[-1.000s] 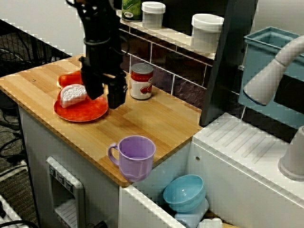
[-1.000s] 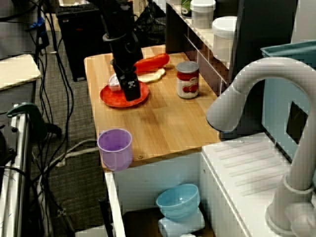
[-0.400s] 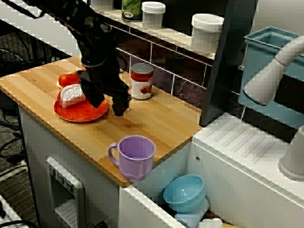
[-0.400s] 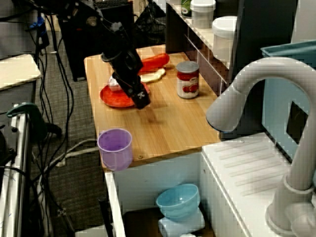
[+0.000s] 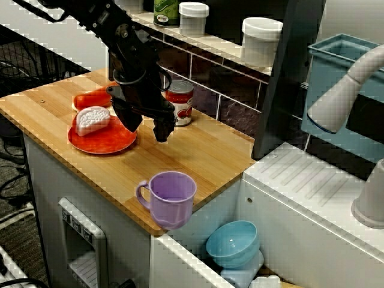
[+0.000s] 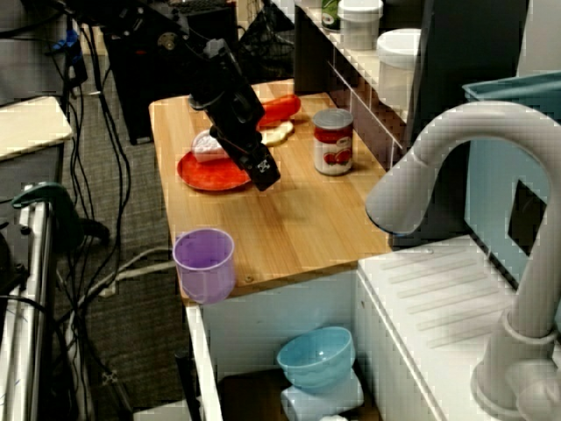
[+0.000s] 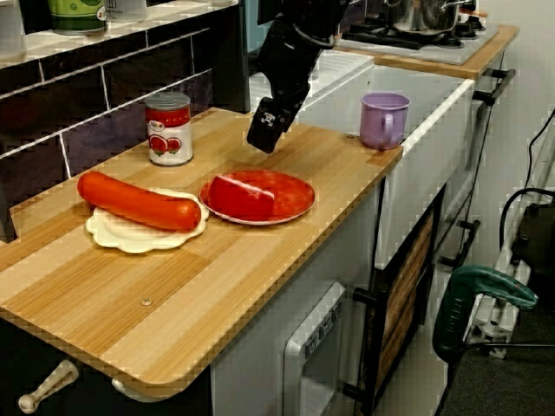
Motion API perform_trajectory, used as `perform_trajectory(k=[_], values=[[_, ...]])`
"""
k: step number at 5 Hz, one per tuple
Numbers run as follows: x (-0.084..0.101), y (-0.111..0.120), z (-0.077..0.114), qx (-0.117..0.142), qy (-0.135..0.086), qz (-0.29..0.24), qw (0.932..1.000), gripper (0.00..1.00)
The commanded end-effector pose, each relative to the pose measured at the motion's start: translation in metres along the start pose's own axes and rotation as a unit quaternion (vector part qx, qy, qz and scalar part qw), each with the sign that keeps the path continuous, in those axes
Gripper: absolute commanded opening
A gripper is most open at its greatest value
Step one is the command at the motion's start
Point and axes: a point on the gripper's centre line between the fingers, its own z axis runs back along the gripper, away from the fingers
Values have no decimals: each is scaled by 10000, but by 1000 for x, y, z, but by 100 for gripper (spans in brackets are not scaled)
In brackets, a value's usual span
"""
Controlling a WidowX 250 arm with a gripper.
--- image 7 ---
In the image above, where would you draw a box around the white appliance door grey frame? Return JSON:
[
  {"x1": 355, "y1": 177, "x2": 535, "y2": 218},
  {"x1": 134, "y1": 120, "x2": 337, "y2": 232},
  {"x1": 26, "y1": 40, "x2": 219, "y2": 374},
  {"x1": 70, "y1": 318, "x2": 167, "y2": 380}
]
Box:
[{"x1": 283, "y1": 281, "x2": 348, "y2": 416}]

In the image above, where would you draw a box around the thin black cable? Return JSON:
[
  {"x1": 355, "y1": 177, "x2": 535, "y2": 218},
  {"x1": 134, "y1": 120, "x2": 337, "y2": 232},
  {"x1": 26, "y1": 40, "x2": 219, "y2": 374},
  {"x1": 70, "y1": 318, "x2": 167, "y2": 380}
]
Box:
[{"x1": 526, "y1": 116, "x2": 555, "y2": 187}]

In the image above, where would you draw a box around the tomato label tin can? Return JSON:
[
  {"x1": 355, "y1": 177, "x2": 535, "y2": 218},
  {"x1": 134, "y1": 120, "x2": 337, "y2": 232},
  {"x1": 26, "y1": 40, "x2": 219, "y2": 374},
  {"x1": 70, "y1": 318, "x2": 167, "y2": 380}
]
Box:
[{"x1": 144, "y1": 91, "x2": 194, "y2": 168}]

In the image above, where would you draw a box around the translucent plastic container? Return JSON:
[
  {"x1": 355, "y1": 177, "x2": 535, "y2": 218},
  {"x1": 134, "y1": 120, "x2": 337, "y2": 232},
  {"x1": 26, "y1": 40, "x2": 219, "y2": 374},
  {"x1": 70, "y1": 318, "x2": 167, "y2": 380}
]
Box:
[{"x1": 0, "y1": 0, "x2": 28, "y2": 62}]

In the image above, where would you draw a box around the white counter cabinet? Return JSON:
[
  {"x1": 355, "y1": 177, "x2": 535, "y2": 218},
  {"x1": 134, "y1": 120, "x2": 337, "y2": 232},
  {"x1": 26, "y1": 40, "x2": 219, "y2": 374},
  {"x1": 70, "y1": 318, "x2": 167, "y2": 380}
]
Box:
[{"x1": 210, "y1": 177, "x2": 385, "y2": 416}]

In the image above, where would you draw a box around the cream drawer handle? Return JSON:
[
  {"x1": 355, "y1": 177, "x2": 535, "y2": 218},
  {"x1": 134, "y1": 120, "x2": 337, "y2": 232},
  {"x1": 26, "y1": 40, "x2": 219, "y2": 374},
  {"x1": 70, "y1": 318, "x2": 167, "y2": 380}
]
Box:
[
  {"x1": 111, "y1": 377, "x2": 153, "y2": 404},
  {"x1": 16, "y1": 359, "x2": 81, "y2": 415}
]

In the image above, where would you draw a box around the wood panel door black frame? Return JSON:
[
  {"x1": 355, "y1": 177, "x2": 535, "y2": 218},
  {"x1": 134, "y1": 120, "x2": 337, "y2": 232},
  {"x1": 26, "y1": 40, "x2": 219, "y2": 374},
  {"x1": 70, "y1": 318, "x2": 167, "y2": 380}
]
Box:
[{"x1": 370, "y1": 185, "x2": 447, "y2": 416}]

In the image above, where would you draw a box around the grey toy stove top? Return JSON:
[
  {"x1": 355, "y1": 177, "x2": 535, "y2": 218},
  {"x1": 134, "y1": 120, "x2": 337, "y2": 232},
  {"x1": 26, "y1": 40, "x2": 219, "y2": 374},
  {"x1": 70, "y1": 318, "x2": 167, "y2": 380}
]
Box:
[{"x1": 336, "y1": 16, "x2": 500, "y2": 66}]

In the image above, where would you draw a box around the cream scalloped plate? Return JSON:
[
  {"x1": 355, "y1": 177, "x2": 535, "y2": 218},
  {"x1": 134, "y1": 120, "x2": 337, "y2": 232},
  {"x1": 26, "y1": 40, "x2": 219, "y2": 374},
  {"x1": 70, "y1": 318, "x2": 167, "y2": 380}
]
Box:
[{"x1": 85, "y1": 188, "x2": 211, "y2": 254}]

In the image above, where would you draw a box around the black cabinet front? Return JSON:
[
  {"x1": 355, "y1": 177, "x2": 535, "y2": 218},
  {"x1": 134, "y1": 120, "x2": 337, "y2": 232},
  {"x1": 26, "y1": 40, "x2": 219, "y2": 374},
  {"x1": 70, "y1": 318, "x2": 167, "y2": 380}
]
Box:
[{"x1": 0, "y1": 315, "x2": 213, "y2": 416}]

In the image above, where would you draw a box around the black burner grate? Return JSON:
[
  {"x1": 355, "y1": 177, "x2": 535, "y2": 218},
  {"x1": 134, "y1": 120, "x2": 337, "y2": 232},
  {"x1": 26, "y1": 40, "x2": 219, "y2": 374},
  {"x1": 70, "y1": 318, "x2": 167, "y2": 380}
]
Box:
[{"x1": 342, "y1": 21, "x2": 436, "y2": 51}]

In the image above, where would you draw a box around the toy ham slice red rind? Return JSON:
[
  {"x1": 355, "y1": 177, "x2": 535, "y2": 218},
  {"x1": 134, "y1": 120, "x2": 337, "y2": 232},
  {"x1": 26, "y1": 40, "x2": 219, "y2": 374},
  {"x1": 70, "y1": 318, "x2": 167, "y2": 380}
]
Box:
[{"x1": 206, "y1": 173, "x2": 277, "y2": 221}]

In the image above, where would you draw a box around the dark upright panel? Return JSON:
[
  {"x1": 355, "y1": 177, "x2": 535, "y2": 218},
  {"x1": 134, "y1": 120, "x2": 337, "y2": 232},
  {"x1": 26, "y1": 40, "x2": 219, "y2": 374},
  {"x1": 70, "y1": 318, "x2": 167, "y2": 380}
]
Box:
[{"x1": 211, "y1": 3, "x2": 251, "y2": 114}]

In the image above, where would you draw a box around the black oven handle bar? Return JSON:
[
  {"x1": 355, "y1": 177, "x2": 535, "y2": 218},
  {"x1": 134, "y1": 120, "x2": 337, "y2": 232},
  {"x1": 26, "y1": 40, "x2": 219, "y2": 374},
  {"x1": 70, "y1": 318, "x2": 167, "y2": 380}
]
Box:
[
  {"x1": 438, "y1": 218, "x2": 481, "y2": 270},
  {"x1": 471, "y1": 67, "x2": 518, "y2": 107}
]

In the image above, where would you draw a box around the aluminium frame rail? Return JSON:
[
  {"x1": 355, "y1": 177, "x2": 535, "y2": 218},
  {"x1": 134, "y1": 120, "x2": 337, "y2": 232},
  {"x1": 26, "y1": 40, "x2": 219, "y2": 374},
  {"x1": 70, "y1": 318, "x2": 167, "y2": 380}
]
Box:
[{"x1": 466, "y1": 129, "x2": 555, "y2": 361}]

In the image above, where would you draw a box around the small white lidded jar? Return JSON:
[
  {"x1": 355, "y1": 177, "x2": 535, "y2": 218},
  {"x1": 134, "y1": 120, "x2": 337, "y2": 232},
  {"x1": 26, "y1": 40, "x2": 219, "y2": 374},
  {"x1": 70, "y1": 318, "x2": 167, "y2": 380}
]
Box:
[{"x1": 103, "y1": 0, "x2": 148, "y2": 24}]

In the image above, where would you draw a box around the black door handle bar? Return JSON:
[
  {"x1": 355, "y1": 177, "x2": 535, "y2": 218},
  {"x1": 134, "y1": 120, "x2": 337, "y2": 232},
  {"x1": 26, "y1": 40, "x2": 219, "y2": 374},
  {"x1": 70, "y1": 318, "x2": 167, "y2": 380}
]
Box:
[{"x1": 342, "y1": 283, "x2": 391, "y2": 406}]

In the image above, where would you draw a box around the green label tin can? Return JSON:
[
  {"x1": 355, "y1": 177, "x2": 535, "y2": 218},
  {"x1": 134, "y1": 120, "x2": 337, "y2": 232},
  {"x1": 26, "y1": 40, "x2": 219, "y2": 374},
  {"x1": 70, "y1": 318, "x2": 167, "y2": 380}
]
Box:
[{"x1": 46, "y1": 0, "x2": 108, "y2": 36}]

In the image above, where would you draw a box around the purple plastic mug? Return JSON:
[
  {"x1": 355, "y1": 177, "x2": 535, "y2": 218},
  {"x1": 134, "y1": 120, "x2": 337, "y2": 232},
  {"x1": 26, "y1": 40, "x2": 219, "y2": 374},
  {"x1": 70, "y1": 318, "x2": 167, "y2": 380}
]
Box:
[{"x1": 359, "y1": 91, "x2": 412, "y2": 152}]

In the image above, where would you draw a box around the black box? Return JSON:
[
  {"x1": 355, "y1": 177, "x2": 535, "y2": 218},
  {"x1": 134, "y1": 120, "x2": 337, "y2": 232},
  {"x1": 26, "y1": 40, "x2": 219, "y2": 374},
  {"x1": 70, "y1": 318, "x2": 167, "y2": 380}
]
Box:
[{"x1": 511, "y1": 201, "x2": 555, "y2": 287}]

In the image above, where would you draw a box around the thick black cable loop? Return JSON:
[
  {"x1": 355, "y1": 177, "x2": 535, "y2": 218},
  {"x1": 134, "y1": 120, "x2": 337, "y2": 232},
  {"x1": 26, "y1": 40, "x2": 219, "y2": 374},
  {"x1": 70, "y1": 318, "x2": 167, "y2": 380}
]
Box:
[{"x1": 498, "y1": 185, "x2": 555, "y2": 261}]

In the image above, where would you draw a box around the green handled tool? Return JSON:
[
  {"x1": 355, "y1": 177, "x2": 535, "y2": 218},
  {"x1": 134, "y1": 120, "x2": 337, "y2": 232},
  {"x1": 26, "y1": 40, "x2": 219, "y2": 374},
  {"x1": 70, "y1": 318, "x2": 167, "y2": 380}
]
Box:
[{"x1": 432, "y1": 264, "x2": 540, "y2": 355}]

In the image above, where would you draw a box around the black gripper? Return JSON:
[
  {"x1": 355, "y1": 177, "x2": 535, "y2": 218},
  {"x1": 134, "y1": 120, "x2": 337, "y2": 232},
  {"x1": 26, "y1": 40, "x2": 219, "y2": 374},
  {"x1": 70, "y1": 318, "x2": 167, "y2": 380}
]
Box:
[{"x1": 245, "y1": 19, "x2": 336, "y2": 154}]

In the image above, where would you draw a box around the red plate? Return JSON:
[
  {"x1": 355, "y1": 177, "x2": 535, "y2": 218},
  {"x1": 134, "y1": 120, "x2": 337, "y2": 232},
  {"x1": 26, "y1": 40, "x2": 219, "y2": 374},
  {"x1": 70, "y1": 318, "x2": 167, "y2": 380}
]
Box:
[{"x1": 198, "y1": 169, "x2": 317, "y2": 225}]

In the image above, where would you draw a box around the white stove cabinet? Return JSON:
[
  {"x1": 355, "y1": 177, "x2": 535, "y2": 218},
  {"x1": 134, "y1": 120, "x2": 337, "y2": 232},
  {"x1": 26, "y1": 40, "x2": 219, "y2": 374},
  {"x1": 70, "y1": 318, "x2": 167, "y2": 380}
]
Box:
[{"x1": 433, "y1": 47, "x2": 521, "y2": 283}]

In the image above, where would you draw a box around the orange toy sausage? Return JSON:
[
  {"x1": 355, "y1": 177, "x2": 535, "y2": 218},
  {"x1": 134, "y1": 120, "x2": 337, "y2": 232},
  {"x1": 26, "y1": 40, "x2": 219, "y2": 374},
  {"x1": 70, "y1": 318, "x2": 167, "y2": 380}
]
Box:
[{"x1": 76, "y1": 171, "x2": 203, "y2": 231}]

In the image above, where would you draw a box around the white toy sink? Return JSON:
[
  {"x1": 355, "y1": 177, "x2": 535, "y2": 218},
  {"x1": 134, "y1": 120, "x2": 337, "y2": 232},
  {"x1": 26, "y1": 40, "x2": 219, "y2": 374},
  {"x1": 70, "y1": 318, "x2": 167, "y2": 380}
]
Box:
[{"x1": 249, "y1": 49, "x2": 477, "y2": 270}]

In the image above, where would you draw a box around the steel cooking pot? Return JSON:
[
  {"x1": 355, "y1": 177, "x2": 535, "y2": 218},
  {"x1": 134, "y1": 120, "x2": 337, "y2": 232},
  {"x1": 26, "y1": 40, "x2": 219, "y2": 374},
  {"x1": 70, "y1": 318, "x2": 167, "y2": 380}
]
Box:
[{"x1": 383, "y1": 0, "x2": 473, "y2": 36}]

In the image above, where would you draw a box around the straight black tool cable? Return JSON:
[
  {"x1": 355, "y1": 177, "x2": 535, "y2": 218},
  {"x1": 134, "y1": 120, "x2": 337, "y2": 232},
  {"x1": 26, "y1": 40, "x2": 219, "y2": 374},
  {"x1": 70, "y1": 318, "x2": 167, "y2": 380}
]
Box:
[{"x1": 463, "y1": 341, "x2": 555, "y2": 350}]

